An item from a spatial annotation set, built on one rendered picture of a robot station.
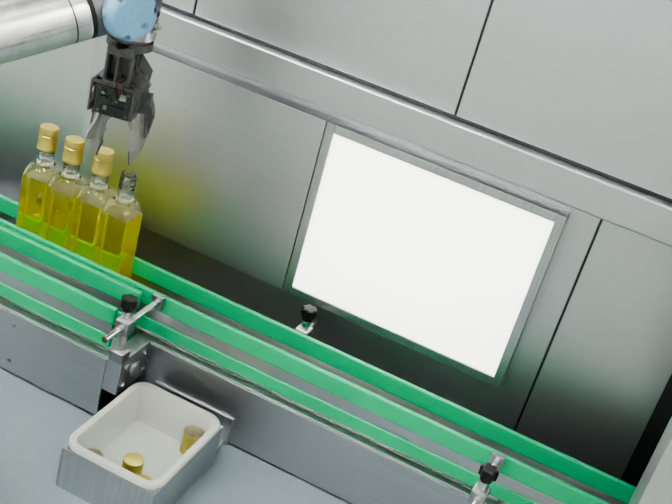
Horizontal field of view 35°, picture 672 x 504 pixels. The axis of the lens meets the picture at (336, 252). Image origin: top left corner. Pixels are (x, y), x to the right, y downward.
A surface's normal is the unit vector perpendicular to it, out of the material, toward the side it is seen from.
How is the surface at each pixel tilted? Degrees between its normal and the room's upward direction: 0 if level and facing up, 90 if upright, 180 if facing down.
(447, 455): 90
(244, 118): 90
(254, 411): 90
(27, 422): 0
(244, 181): 90
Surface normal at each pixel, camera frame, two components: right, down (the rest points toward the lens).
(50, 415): 0.25, -0.86
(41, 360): -0.39, 0.34
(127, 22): 0.57, 0.50
